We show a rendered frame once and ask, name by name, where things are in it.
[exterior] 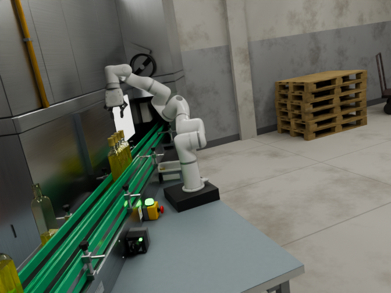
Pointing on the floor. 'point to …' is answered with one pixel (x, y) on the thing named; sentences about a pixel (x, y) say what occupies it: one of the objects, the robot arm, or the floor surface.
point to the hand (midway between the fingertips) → (117, 115)
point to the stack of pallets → (320, 103)
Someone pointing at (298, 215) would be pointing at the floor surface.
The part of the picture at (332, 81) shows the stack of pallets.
